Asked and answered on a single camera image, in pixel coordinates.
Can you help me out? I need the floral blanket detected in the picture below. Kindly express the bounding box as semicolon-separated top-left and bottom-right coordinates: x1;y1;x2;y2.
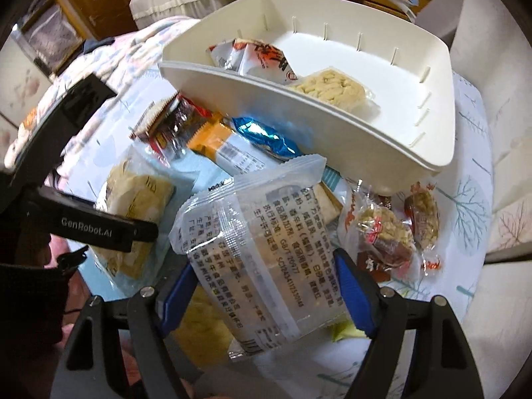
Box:
0;14;200;184

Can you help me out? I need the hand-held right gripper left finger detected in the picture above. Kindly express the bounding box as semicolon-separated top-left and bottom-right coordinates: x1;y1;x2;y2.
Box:
52;264;204;399

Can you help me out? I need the blue foil snack packet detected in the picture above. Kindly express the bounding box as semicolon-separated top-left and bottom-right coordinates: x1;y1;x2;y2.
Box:
230;115;302;162

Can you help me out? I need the peanut candy clear packet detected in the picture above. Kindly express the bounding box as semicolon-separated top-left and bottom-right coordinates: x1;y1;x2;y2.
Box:
403;183;443;275
347;203;416;275

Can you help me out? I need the dark framed panel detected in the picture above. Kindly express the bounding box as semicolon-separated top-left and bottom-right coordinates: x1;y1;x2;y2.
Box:
17;6;84;79

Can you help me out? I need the large red white packet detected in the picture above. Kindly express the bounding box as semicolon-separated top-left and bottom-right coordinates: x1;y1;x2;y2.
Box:
239;38;300;86

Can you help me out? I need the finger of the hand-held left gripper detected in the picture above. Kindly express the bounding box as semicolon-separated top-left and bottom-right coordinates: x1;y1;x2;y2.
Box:
8;75;118;188
37;186;159;253

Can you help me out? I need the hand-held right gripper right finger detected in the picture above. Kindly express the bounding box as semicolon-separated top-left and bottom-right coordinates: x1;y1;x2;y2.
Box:
333;248;485;399

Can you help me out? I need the small red white packet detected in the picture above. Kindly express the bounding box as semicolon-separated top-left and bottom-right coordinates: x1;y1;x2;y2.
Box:
206;39;246;71

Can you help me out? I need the clear printed snack packet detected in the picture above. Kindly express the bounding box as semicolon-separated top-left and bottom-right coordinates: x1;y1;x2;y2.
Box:
168;155;354;360

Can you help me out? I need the brown cardboard snack box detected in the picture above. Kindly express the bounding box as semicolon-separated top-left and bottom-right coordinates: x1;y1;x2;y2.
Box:
130;91;179;140

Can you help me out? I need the yellow cracker clear packet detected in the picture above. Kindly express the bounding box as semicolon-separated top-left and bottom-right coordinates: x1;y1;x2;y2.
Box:
89;145;196;289

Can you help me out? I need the dark block snack packet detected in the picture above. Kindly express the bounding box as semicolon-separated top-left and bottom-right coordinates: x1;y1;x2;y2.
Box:
160;93;217;161

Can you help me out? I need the pale biscuit clear packet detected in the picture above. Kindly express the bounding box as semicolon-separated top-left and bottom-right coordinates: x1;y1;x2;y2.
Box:
287;66;381;113

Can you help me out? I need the person's left forearm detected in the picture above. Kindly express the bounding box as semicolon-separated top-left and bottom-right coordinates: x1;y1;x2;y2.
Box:
0;253;90;347

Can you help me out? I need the pale yellow biscuit packet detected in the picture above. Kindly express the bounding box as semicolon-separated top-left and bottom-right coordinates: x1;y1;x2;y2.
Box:
166;285;237;368

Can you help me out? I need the beige wafer packet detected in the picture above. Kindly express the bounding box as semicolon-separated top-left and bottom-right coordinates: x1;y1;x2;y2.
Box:
308;170;358;233

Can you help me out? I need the orange snack packet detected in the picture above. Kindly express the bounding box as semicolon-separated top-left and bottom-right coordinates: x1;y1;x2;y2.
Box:
186;120;271;175

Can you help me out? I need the white plastic bin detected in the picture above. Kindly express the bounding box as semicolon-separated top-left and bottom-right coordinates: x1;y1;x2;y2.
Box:
158;0;456;175

